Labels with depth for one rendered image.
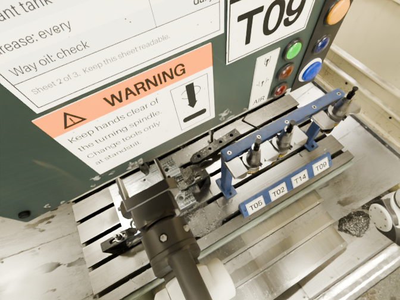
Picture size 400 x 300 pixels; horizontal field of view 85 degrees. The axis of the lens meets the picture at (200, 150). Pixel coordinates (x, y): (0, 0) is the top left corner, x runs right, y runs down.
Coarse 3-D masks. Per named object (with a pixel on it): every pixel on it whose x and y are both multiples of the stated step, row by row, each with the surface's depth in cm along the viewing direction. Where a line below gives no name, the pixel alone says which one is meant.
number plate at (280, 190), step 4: (280, 184) 88; (284, 184) 88; (276, 188) 88; (280, 188) 88; (284, 188) 89; (272, 192) 88; (276, 192) 88; (280, 192) 89; (284, 192) 90; (272, 196) 88; (276, 196) 89; (272, 200) 89
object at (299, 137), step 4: (296, 128) 70; (296, 132) 69; (300, 132) 69; (292, 136) 69; (296, 136) 68; (300, 136) 68; (304, 136) 68; (296, 140) 68; (300, 140) 68; (304, 140) 68; (296, 144) 67; (300, 144) 67
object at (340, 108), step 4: (344, 96) 65; (340, 100) 67; (344, 100) 65; (348, 100) 64; (352, 100) 65; (336, 104) 68; (340, 104) 67; (344, 104) 66; (348, 104) 65; (332, 108) 70; (336, 108) 68; (340, 108) 67; (344, 108) 67; (348, 108) 68; (332, 112) 70; (336, 112) 69; (340, 112) 68; (344, 112) 68; (340, 116) 69
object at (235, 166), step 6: (228, 162) 66; (234, 162) 66; (240, 162) 66; (228, 168) 66; (234, 168) 65; (240, 168) 65; (246, 168) 65; (234, 174) 64; (240, 174) 64; (246, 174) 64
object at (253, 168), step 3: (261, 153) 66; (243, 156) 66; (261, 156) 65; (243, 159) 65; (261, 159) 65; (243, 162) 65; (246, 162) 65; (261, 162) 64; (246, 165) 64; (249, 165) 64; (252, 165) 64; (255, 165) 64; (258, 165) 66; (261, 165) 66; (249, 168) 66; (252, 168) 64; (255, 168) 64
